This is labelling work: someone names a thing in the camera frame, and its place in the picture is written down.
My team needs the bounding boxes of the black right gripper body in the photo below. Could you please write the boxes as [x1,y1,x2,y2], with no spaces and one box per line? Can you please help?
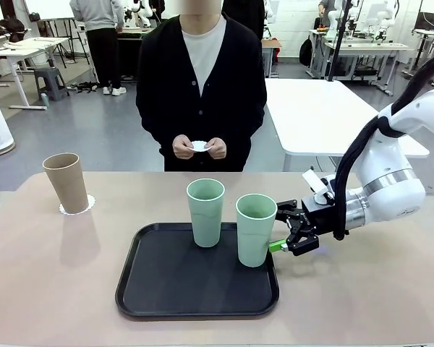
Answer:
[299,197,343,236]

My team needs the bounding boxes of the green tall cup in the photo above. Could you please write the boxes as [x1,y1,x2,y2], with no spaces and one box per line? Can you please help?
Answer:
[235,194,278,268]
[186,178,226,249]

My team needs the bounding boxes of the white scalloped coaster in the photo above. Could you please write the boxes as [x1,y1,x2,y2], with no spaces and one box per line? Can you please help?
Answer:
[187,140,215,153]
[59,194,96,217]

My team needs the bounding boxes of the brown tall cup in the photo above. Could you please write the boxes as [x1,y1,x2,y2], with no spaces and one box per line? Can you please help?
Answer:
[42,153,90,215]

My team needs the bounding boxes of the person's left forearm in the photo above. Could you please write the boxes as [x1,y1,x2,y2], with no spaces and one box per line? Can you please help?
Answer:
[220,104,268,156]

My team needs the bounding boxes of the person's right forearm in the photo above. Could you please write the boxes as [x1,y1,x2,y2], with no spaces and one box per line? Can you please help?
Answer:
[136,104,182,155]

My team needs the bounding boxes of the person's left hand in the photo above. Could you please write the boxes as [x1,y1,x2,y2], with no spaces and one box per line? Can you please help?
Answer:
[208,136,228,160]

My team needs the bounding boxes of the person's right hand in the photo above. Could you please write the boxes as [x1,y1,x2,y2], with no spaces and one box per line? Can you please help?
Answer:
[172,134,195,160]

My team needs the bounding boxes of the large white table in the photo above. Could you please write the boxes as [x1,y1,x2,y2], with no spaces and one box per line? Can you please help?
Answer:
[264,78,430,173]

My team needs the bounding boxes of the black plastic tray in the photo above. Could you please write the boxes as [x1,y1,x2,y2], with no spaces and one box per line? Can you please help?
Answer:
[114,221,280,322]

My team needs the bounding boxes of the person in black cardigan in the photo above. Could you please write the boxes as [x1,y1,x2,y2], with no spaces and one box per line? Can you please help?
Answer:
[135,12,268,173]

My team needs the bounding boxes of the black backpack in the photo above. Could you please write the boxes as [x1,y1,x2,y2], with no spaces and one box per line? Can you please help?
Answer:
[298,35,314,67]

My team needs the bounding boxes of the small wooden top table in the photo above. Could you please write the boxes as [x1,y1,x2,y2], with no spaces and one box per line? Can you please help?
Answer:
[261,38,283,77]

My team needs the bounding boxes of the black vertical pole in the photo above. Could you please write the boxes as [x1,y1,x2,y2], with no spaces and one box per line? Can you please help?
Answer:
[328,0,350,81]

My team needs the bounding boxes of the white t-shirt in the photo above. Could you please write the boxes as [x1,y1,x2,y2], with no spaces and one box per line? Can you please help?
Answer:
[182,14,228,97]

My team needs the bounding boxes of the bystander in black clothes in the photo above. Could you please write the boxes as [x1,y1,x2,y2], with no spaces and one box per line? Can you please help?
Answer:
[222,0,265,40]

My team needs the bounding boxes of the white lab desk with monitor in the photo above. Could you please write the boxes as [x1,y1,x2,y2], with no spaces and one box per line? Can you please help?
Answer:
[412,27,434,87]

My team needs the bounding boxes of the black workbench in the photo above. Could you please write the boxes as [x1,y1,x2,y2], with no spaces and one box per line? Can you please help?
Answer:
[115,27,156,80]

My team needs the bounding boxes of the grey plastic stool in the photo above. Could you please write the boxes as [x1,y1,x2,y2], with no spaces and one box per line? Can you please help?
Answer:
[33,66,71,101]

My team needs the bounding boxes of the bystander in grey hoodie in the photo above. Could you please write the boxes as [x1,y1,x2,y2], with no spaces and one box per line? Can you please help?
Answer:
[69,0,127,97]

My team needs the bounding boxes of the white desk with metal legs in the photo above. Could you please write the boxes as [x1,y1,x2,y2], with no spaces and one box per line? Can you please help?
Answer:
[0,35,69,109]

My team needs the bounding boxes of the whiteboard on stand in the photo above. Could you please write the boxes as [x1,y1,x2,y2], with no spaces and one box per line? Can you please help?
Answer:
[23,0,79,68]

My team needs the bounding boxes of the black bags on desk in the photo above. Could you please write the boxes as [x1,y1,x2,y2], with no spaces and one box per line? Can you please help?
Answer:
[0,16,25,39]

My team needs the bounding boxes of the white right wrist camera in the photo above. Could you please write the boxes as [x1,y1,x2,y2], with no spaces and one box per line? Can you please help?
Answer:
[302,169,337,207]

